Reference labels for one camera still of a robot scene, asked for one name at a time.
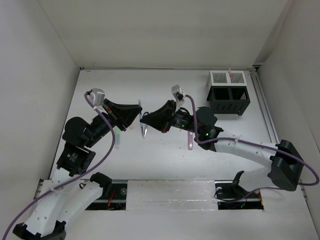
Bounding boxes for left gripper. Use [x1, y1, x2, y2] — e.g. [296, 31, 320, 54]
[85, 98, 143, 147]

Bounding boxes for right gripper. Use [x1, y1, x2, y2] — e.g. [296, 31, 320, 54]
[140, 100, 202, 135]

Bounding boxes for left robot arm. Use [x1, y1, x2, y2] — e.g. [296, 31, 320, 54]
[12, 99, 142, 240]

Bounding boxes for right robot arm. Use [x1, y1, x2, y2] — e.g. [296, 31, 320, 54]
[140, 100, 303, 197]

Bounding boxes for green highlighter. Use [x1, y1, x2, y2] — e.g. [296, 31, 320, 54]
[114, 126, 121, 149]

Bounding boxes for purple highlighter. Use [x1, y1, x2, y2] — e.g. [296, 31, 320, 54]
[187, 131, 194, 150]

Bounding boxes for black organizer box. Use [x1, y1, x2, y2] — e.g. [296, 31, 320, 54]
[206, 86, 251, 116]

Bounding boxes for white organizer box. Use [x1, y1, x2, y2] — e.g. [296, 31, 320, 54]
[205, 70, 247, 88]

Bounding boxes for black handled scissors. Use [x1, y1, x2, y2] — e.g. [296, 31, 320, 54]
[139, 111, 150, 139]

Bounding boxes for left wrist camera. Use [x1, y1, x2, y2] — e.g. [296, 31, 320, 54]
[88, 88, 105, 107]

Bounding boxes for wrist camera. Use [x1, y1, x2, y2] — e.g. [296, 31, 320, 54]
[171, 84, 185, 109]
[88, 88, 105, 107]

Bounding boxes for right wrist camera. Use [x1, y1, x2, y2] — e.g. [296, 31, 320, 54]
[171, 84, 185, 109]

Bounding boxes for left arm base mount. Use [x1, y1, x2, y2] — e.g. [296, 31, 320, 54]
[79, 172, 128, 211]

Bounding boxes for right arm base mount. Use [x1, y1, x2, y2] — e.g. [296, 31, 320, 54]
[214, 170, 264, 210]

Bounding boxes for aluminium rail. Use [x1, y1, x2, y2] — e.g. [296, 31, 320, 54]
[248, 66, 280, 144]

